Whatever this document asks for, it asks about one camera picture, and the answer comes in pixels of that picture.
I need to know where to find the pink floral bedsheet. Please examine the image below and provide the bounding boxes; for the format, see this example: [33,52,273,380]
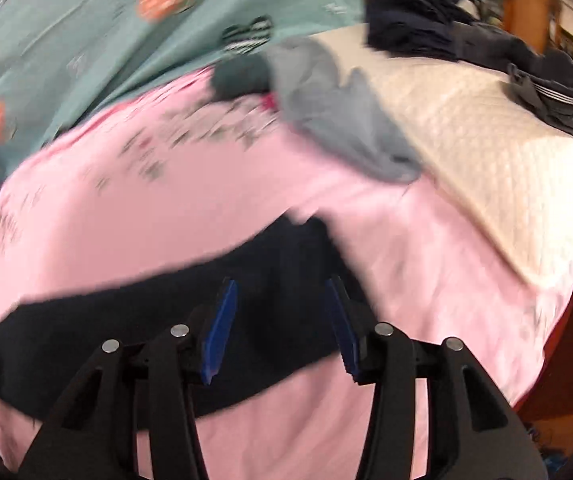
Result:
[0,67,573,480]

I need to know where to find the dark striped garment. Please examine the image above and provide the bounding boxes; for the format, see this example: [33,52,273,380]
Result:
[507,50,573,146]

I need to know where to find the teal printed blanket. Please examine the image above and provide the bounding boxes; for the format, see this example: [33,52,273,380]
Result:
[0,0,367,161]

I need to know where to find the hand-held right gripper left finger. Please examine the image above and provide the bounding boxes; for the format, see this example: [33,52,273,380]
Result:
[16,276,240,480]

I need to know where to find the white quilted blanket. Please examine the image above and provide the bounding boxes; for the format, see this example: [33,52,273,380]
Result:
[311,25,573,288]

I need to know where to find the dark grey garment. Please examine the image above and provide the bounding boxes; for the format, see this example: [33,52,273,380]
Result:
[447,20,547,76]

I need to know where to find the navy garment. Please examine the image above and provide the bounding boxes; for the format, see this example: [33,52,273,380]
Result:
[365,0,477,61]

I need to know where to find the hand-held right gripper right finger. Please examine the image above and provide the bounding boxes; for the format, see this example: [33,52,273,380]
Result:
[324,275,550,480]

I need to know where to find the dark navy pants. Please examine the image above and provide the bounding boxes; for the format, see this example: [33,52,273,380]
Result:
[0,217,373,418]

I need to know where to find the wooden door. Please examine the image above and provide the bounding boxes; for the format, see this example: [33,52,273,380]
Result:
[504,0,552,46]

